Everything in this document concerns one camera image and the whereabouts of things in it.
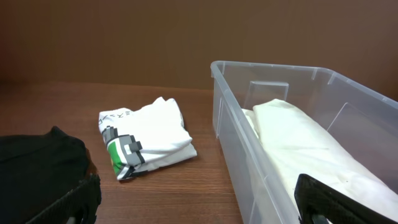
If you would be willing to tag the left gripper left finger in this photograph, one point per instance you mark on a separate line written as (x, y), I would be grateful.
(80, 204)

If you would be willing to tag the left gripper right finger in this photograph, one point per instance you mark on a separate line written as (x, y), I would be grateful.
(319, 203)

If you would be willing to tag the beige cloth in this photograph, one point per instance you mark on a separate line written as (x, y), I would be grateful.
(296, 144)

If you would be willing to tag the folded black garment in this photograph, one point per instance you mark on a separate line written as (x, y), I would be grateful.
(37, 170)

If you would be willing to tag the clear plastic storage bin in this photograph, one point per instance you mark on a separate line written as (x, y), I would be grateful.
(363, 121)

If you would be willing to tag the folded white printed t-shirt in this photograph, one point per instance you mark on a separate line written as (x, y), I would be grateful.
(146, 139)

